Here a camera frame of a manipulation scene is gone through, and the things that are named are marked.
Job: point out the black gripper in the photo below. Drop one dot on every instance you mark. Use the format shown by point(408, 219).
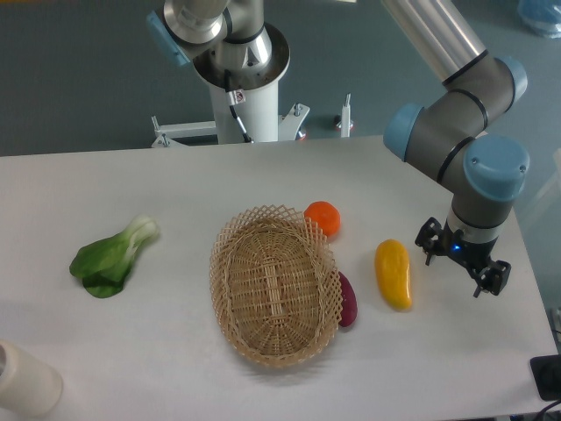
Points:
point(495, 273)

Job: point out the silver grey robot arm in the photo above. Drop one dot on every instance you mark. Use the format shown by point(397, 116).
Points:
point(446, 141)

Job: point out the yellow orange mango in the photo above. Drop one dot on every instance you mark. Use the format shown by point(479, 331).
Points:
point(392, 269)

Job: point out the purple sweet potato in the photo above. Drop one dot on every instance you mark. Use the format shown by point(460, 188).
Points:
point(349, 310)

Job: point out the orange tangerine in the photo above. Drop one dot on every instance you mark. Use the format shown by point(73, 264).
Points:
point(325, 215)

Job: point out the black device at edge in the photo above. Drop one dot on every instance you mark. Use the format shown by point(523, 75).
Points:
point(546, 373)

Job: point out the woven wicker basket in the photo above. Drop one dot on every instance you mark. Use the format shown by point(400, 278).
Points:
point(274, 286)

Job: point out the blue plastic bag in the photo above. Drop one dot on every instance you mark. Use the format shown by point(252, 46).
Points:
point(541, 16)

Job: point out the green bok choy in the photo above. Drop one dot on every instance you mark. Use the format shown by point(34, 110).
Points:
point(104, 265)

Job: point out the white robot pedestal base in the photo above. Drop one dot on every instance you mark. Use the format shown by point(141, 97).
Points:
point(243, 82)

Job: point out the white cylinder post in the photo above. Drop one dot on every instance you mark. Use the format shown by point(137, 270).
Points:
point(29, 386)

